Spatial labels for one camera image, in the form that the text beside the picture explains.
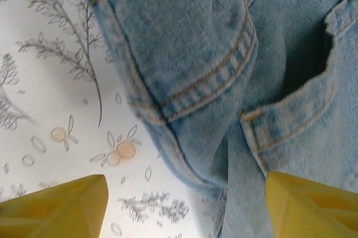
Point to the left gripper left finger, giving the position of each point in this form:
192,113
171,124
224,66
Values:
56,210

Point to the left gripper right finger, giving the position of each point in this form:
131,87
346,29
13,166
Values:
307,210

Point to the blue denim trousers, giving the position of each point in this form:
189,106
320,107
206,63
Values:
195,39

